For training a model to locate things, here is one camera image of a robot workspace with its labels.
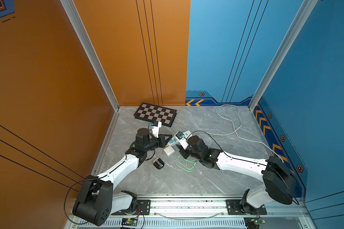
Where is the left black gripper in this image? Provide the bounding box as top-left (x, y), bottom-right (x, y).
top-left (143, 134), bottom-right (172, 153)

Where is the white USB charger adapter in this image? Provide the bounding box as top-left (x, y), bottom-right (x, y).
top-left (163, 146), bottom-right (175, 156)

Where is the green charging cable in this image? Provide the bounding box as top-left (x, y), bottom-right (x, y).
top-left (175, 154), bottom-right (200, 173)

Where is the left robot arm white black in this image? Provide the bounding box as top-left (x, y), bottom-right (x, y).
top-left (72, 128), bottom-right (173, 226)

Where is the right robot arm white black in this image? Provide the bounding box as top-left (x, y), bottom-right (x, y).
top-left (176, 133), bottom-right (298, 215)

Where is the white blue power strip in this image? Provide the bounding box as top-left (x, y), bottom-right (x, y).
top-left (166, 130), bottom-right (193, 147)

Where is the black white chessboard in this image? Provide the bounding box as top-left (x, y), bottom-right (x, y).
top-left (134, 103), bottom-right (177, 127)

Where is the left green circuit board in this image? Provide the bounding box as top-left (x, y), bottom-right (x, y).
top-left (121, 218), bottom-right (138, 228)

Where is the green circuit board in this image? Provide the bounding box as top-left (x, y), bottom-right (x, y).
top-left (244, 218), bottom-right (266, 229)
top-left (121, 218), bottom-right (138, 228)

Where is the right green circuit board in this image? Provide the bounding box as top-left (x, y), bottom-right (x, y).
top-left (244, 218), bottom-right (266, 229)

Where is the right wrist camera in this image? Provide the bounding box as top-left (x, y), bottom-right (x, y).
top-left (175, 131), bottom-right (189, 150)

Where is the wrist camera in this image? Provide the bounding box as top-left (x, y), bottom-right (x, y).
top-left (175, 131), bottom-right (189, 150)
top-left (150, 121), bottom-right (162, 138)

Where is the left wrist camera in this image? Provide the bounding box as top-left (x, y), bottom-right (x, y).
top-left (150, 121), bottom-right (162, 138)

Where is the white power strip cord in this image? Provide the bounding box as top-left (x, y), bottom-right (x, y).
top-left (191, 104), bottom-right (285, 161)

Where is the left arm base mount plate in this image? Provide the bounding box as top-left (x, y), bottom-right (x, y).
top-left (111, 199), bottom-right (151, 216)

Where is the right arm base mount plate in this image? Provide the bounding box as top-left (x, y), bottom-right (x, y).
top-left (226, 199), bottom-right (267, 215)

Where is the aluminium front rail frame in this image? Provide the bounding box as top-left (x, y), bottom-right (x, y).
top-left (63, 194), bottom-right (318, 229)

